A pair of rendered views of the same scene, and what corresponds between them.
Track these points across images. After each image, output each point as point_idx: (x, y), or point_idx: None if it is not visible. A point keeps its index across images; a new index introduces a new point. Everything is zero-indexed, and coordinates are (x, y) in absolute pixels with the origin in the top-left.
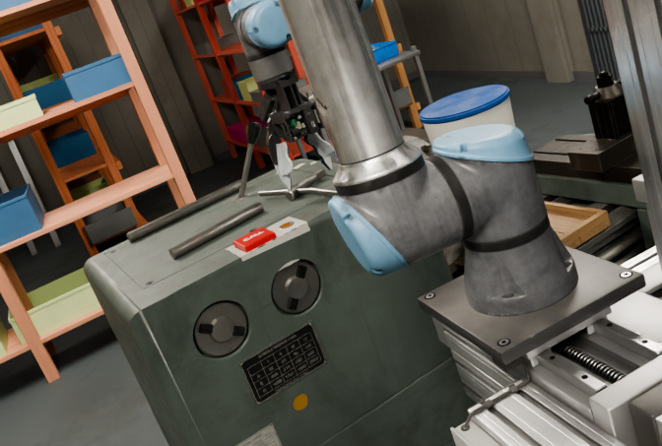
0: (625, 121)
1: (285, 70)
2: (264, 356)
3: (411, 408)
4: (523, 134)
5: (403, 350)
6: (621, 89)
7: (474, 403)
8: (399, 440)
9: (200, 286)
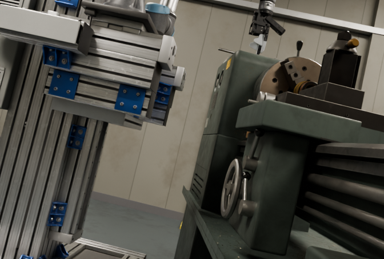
0: (324, 75)
1: (258, 8)
2: (214, 95)
3: (209, 143)
4: (148, 3)
5: (215, 119)
6: (331, 45)
7: (209, 161)
8: (206, 152)
9: (220, 67)
